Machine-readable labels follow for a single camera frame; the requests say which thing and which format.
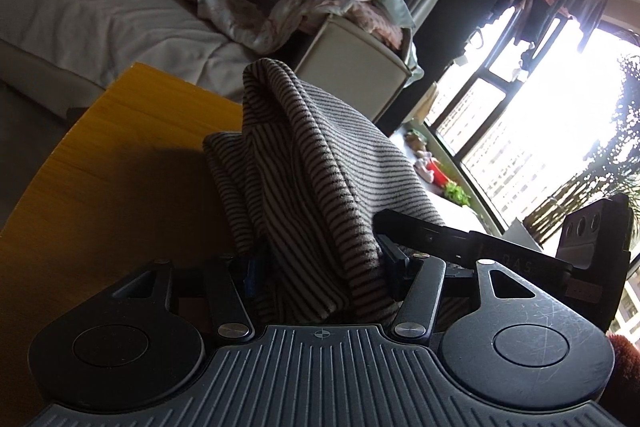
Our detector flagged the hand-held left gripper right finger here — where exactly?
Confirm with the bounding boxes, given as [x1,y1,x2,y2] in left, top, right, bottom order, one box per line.
[376,234,540,342]

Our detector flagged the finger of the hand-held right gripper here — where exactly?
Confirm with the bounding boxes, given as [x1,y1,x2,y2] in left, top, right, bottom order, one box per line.
[372,209,474,266]

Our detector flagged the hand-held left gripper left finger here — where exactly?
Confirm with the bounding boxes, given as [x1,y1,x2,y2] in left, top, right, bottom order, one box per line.
[111,251,269,343]

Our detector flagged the striped grey pants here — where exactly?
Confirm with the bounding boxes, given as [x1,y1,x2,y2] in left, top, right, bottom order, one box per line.
[202,57,451,325]

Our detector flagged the small green plant pot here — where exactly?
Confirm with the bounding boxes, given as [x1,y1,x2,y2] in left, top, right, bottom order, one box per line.
[442,181,472,208]

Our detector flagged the red basin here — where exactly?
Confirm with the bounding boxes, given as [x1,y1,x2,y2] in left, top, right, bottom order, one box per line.
[427,159,451,188]

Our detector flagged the tall plant in white pot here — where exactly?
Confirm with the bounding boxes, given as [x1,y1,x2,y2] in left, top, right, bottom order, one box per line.
[505,52,640,253]

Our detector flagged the beige fabric storage box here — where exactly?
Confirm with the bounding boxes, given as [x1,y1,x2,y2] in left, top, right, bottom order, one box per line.
[295,14,416,122]

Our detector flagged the pink garment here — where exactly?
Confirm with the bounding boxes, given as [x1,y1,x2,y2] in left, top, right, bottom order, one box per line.
[320,0,406,50]

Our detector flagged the black curtain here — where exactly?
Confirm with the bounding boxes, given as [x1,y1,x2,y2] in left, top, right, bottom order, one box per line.
[415,0,531,72]

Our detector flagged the floral white cloth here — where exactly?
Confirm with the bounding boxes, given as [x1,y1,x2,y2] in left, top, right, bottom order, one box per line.
[195,0,321,55]

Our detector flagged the grey covered sofa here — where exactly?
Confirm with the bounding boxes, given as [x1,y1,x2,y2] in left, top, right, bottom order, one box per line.
[0,0,281,118]

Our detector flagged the black window frame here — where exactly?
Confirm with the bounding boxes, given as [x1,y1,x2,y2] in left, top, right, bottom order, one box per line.
[425,22,640,358]

